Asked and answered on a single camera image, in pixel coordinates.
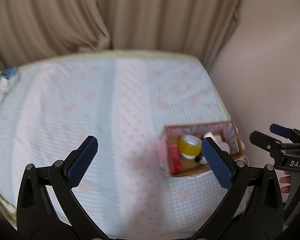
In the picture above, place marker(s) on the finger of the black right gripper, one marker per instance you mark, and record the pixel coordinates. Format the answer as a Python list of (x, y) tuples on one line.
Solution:
[(281, 131), (265, 142)]

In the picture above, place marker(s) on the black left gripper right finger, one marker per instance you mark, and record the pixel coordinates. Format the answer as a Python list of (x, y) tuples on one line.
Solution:
[(252, 207)]

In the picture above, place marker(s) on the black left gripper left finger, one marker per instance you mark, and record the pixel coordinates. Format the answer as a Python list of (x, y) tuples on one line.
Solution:
[(47, 208)]

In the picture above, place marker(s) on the white earbuds case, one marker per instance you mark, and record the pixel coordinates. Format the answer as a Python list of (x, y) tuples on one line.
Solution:
[(222, 144)]

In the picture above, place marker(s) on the yellow packing tape roll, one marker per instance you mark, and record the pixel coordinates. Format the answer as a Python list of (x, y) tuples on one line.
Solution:
[(189, 146)]

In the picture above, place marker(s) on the red rectangular cosmetic box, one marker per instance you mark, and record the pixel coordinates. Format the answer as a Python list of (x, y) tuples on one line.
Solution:
[(174, 159)]

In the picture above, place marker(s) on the white tube with blue print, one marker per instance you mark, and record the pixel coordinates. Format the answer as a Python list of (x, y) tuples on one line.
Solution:
[(210, 135)]

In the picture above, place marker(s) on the grey jar with black lid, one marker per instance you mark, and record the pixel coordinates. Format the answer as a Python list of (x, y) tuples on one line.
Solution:
[(200, 159)]

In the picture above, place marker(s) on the person's right hand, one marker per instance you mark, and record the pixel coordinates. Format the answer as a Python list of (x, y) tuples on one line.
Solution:
[(285, 180)]

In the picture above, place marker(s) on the cardboard box with pink lining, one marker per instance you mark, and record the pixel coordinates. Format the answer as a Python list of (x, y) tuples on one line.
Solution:
[(171, 135)]

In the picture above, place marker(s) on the checkered blue pink blanket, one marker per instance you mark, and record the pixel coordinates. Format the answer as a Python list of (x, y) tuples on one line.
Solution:
[(125, 100)]

